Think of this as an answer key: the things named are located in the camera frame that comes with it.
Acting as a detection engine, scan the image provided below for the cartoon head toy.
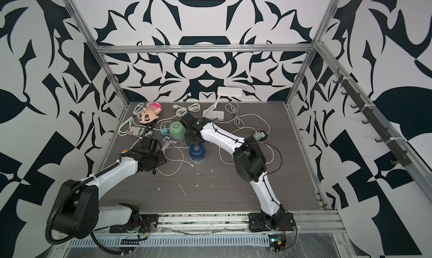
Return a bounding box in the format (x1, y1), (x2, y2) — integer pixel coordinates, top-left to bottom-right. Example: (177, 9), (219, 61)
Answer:
(137, 102), (162, 125)

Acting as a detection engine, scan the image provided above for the white desk lamp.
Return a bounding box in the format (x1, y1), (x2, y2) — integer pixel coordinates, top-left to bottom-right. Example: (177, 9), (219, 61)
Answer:
(201, 86), (243, 121)

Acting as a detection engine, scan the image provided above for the green meat grinder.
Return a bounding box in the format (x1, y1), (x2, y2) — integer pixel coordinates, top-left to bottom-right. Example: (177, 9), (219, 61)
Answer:
(168, 121), (186, 142)

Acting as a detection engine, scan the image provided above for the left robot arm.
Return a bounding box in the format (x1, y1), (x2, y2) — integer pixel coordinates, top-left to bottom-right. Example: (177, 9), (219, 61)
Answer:
(45, 137), (167, 245)

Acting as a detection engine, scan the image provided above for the blue meat grinder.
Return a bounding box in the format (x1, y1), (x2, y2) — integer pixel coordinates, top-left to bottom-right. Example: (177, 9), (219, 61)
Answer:
(189, 143), (206, 165)

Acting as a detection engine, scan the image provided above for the coiled white power cable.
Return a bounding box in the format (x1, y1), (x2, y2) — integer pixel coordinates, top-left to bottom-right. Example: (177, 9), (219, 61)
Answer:
(170, 102), (201, 118)

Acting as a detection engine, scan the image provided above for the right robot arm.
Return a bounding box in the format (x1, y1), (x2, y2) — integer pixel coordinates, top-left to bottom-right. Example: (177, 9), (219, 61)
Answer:
(180, 112), (295, 232)

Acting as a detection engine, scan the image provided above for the wall hook rack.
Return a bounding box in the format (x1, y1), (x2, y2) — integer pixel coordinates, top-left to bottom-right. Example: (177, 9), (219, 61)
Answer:
(334, 69), (412, 167)

